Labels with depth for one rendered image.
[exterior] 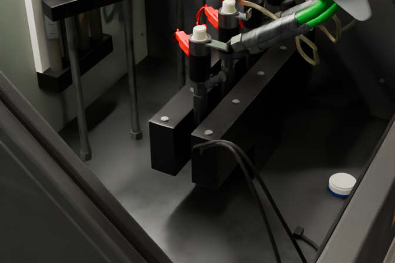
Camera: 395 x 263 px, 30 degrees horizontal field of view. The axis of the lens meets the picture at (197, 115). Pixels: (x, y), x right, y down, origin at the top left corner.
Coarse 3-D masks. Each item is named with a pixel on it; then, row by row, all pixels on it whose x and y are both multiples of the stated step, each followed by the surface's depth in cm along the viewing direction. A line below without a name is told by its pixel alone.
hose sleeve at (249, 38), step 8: (288, 16) 82; (296, 16) 81; (272, 24) 83; (280, 24) 82; (288, 24) 82; (296, 24) 81; (248, 32) 86; (256, 32) 85; (264, 32) 84; (272, 32) 83; (280, 32) 83; (288, 32) 83; (248, 40) 86; (256, 40) 85; (264, 40) 85
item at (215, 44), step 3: (213, 42) 90; (216, 42) 90; (219, 42) 90; (222, 42) 90; (207, 45) 89; (210, 45) 89; (213, 45) 89; (216, 45) 89; (219, 45) 89; (222, 45) 89; (225, 45) 89; (216, 48) 89; (219, 48) 89; (222, 48) 89; (225, 48) 89
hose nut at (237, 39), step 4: (236, 36) 87; (240, 36) 86; (232, 40) 87; (236, 40) 87; (240, 40) 86; (232, 44) 87; (236, 44) 87; (240, 44) 86; (236, 48) 87; (240, 48) 87; (244, 48) 86; (248, 48) 87; (236, 52) 87; (240, 52) 88
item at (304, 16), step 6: (324, 0) 78; (330, 0) 78; (312, 6) 80; (318, 6) 79; (324, 6) 79; (330, 6) 79; (300, 12) 81; (306, 12) 80; (312, 12) 80; (318, 12) 80; (300, 18) 81; (306, 18) 81; (312, 18) 80
